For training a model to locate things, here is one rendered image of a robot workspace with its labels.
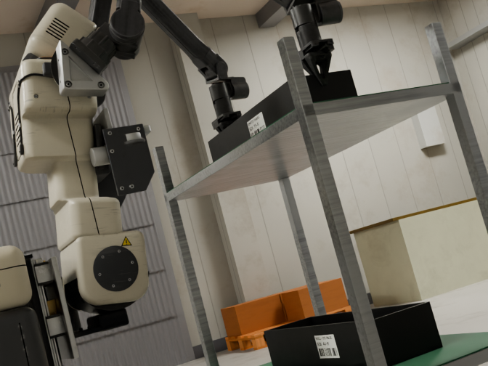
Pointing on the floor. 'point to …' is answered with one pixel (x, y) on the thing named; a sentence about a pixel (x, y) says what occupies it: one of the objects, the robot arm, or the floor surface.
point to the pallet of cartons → (277, 313)
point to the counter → (424, 253)
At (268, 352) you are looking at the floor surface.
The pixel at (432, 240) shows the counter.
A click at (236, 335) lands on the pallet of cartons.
